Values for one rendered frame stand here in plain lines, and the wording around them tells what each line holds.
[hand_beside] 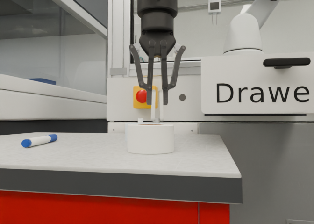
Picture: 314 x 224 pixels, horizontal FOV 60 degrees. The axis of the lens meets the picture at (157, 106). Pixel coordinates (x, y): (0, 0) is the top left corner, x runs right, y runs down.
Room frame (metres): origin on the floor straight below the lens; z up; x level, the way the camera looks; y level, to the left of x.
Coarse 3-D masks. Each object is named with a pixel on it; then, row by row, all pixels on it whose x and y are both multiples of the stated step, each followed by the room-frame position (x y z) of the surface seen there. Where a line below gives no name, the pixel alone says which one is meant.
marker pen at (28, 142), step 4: (44, 136) 0.53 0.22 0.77; (48, 136) 0.54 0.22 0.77; (52, 136) 0.56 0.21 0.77; (56, 136) 0.58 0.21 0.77; (24, 140) 0.45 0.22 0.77; (28, 140) 0.45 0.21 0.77; (32, 140) 0.46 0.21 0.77; (36, 140) 0.48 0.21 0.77; (40, 140) 0.50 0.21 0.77; (44, 140) 0.52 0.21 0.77; (48, 140) 0.54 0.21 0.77; (52, 140) 0.56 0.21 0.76; (24, 144) 0.45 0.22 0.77; (28, 144) 0.45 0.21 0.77; (32, 144) 0.46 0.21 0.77; (36, 144) 0.48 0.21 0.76; (40, 144) 0.51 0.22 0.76
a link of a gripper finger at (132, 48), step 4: (132, 44) 0.60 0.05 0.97; (132, 48) 0.60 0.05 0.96; (132, 52) 0.60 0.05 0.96; (136, 52) 0.60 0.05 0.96; (136, 56) 0.60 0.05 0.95; (136, 60) 0.60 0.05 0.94; (136, 64) 0.60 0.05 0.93; (140, 64) 0.60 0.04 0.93; (136, 68) 0.60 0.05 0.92; (140, 68) 0.60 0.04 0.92; (136, 72) 0.60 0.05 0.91; (140, 72) 0.60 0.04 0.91; (140, 76) 0.60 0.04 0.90; (140, 80) 0.60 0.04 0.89; (140, 84) 0.60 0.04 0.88
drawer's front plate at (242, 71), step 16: (208, 64) 0.52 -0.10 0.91; (224, 64) 0.51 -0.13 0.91; (240, 64) 0.50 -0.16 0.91; (256, 64) 0.50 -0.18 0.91; (208, 80) 0.52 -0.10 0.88; (224, 80) 0.51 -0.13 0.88; (240, 80) 0.50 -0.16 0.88; (256, 80) 0.50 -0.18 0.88; (272, 80) 0.49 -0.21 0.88; (288, 80) 0.49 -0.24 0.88; (304, 80) 0.48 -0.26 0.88; (208, 96) 0.52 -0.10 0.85; (224, 96) 0.51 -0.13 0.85; (256, 96) 0.50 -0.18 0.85; (288, 96) 0.49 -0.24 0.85; (304, 96) 0.48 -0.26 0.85; (208, 112) 0.52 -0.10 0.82; (224, 112) 0.51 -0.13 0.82; (240, 112) 0.51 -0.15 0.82; (256, 112) 0.50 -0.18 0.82; (272, 112) 0.49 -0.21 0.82; (288, 112) 0.49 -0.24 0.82; (304, 112) 0.48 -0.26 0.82
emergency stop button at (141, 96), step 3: (141, 90) 0.82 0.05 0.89; (144, 90) 0.82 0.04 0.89; (138, 93) 0.82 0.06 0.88; (141, 93) 0.81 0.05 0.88; (144, 93) 0.81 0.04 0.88; (138, 96) 0.82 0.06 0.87; (141, 96) 0.81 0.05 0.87; (144, 96) 0.81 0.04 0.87; (138, 99) 0.82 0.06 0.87; (141, 99) 0.81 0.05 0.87; (144, 99) 0.81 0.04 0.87; (141, 102) 0.82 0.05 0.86; (144, 102) 0.82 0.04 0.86
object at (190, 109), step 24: (120, 96) 0.90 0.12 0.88; (168, 96) 0.87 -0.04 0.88; (192, 96) 0.86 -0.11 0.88; (120, 120) 0.90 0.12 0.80; (144, 120) 0.89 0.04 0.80; (168, 120) 0.87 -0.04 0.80; (192, 120) 0.86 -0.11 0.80; (216, 120) 0.84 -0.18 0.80; (240, 120) 0.83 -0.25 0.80; (264, 120) 0.82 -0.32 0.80; (288, 120) 0.80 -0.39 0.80; (312, 120) 0.79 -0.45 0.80
